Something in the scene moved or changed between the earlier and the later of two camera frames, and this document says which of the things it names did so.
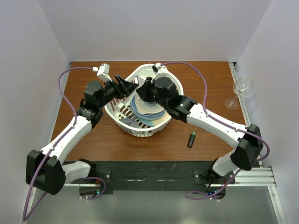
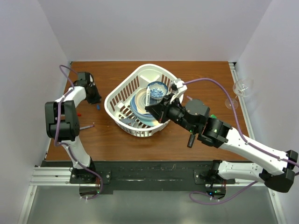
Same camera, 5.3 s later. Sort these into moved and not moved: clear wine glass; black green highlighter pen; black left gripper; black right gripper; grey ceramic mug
Moved: black left gripper; black right gripper
Not moved: clear wine glass; grey ceramic mug; black green highlighter pen
